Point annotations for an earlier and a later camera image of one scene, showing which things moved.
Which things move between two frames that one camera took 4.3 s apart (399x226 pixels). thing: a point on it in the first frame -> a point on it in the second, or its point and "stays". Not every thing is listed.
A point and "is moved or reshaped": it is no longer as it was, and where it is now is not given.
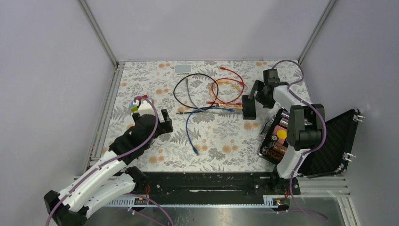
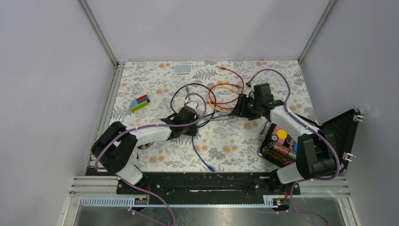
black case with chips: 332,156 stays
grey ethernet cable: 197,108 is moved or reshaped
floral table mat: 204,100 stays
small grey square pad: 183,68 stays
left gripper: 164,127 -> 193,132
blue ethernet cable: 196,151 is moved or reshaped
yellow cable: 227,82 is moved or reshaped
